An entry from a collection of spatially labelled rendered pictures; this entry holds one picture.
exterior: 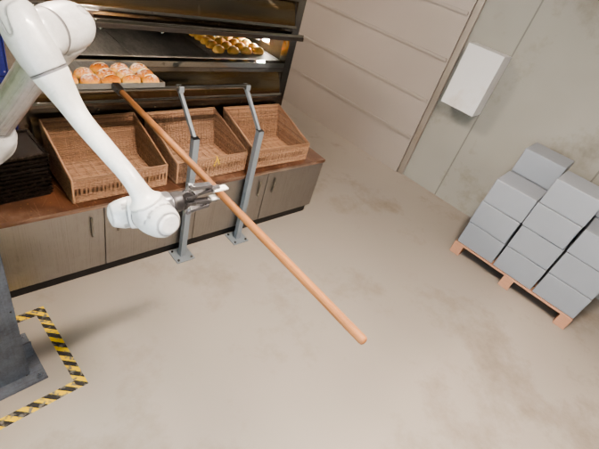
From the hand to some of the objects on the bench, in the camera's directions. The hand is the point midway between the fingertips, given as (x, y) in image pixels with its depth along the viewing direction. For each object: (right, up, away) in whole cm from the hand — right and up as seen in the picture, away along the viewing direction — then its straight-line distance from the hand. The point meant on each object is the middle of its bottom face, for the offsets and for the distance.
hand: (218, 191), depth 156 cm
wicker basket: (-44, +34, +131) cm, 142 cm away
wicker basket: (-88, +19, +92) cm, 128 cm away
